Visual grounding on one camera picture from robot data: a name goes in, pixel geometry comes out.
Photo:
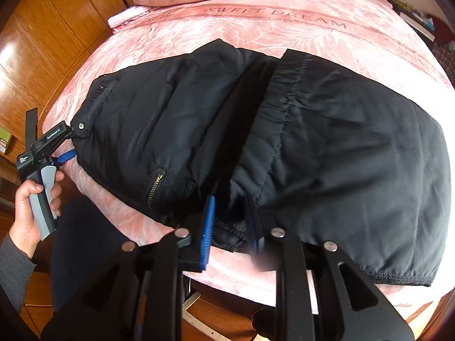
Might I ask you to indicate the person's legs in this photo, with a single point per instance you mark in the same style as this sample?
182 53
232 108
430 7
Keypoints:
81 241

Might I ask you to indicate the green box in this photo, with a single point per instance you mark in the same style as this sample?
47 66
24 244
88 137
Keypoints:
4 139

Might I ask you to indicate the person's left forearm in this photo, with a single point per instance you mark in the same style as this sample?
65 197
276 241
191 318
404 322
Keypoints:
14 273

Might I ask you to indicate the tissue box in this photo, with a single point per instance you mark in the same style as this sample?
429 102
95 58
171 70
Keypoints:
429 22

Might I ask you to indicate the black padded pants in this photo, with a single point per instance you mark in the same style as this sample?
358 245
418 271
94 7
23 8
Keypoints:
337 149

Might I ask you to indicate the dark red garment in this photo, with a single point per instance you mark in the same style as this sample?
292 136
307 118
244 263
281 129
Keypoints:
444 30

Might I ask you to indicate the dark nightstand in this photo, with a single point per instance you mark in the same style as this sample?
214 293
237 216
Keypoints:
412 16

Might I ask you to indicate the bed with pink sheet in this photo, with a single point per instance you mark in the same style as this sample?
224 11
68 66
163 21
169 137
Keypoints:
248 21

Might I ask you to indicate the wooden wardrobe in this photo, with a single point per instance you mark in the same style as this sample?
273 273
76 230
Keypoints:
53 25

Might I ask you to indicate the small pink white cloth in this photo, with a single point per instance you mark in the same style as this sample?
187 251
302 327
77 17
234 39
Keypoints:
126 16

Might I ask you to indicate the person's left hand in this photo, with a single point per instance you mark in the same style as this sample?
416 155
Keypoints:
23 220

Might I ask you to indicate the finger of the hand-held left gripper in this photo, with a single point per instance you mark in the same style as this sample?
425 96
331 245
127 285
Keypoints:
67 157

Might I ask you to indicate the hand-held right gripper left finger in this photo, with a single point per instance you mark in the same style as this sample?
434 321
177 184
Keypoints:
208 220

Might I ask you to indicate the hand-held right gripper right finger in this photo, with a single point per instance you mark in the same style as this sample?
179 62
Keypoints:
250 220

